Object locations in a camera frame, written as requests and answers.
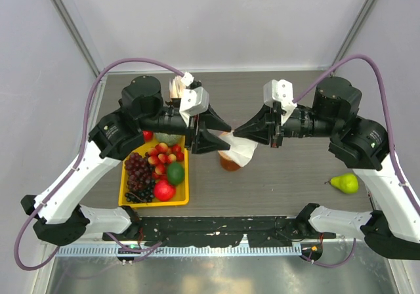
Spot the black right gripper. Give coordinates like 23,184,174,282
234,101,340,148

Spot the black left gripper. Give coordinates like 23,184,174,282
140,102,232,153

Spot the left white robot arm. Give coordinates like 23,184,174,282
21,75,231,246

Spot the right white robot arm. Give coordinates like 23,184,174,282
234,77,419,260

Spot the green netted melon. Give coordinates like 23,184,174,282
154,133,182,146

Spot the green lime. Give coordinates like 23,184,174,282
166,162,185,186

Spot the red apple back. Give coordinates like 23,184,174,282
143,131,154,142

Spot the red apple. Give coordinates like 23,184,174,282
154,180,176,201
143,131,154,142

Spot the yellow plastic fruit tray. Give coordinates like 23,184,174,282
119,136,189,209

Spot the red apple front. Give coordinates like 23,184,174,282
154,180,176,201

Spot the dark purple grape bunch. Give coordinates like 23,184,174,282
124,152,156,203

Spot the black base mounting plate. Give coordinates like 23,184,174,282
116,216,321,248

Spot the green pear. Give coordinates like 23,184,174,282
326,173,359,194

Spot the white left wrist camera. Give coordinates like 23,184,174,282
178,72,209,127

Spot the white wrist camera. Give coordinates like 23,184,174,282
263,79,297,125
178,72,209,127

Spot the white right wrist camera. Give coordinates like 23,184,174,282
263,79,297,125

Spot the white perforated cable rail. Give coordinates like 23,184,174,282
56,243,302,257

